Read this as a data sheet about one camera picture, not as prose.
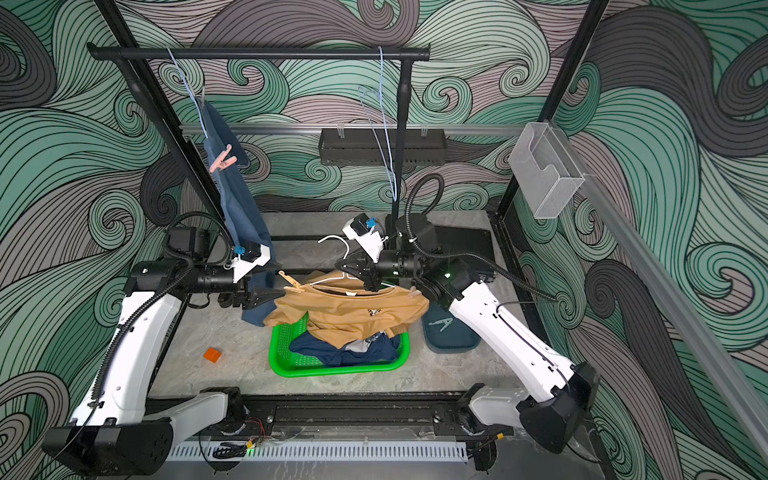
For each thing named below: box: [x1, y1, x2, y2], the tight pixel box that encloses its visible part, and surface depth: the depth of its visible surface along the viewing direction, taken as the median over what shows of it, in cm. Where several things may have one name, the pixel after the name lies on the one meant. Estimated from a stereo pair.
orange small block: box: [203, 347, 222, 363], surface depth 85 cm
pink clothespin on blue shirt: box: [209, 144, 237, 173], surface depth 60 cm
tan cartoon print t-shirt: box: [263, 271, 430, 349], surface depth 72 cm
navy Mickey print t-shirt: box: [290, 331, 401, 367], surface depth 82 cm
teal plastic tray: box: [422, 301, 482, 353], surface depth 90 cm
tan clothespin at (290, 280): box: [278, 270, 302, 289], surface depth 68 cm
